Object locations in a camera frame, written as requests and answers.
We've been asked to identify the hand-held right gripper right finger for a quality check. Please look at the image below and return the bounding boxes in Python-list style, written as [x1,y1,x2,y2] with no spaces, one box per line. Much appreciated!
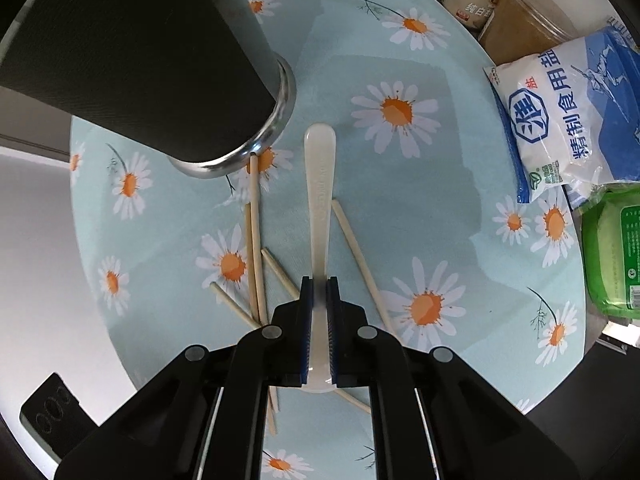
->
[326,276,583,480]

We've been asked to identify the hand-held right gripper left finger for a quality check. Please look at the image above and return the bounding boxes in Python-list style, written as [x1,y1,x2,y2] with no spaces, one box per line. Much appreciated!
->
[54,276,314,480]

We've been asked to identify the cream plastic soup spoon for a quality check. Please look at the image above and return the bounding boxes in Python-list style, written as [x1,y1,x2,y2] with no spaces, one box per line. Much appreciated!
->
[300,124,342,393]

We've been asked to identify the green sugar bag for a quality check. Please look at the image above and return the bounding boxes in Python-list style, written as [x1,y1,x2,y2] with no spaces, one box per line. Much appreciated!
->
[580,187,640,318]

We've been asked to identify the white blue salt bag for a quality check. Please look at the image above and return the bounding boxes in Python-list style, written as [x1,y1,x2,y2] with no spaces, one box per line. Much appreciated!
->
[482,15,640,205]

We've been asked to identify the blue daisy print tablecloth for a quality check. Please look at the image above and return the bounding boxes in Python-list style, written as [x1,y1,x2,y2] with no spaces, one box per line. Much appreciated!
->
[67,0,588,480]

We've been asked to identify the black utensil holder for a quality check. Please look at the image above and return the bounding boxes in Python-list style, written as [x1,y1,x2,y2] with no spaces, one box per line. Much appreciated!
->
[0,0,297,181]

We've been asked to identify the brown spice jar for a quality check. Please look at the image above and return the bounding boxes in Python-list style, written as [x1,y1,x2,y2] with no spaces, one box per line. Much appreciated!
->
[477,0,583,61]

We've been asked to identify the bunch of wooden chopsticks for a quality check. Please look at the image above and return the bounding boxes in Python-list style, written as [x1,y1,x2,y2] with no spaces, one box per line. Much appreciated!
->
[210,152,396,436]

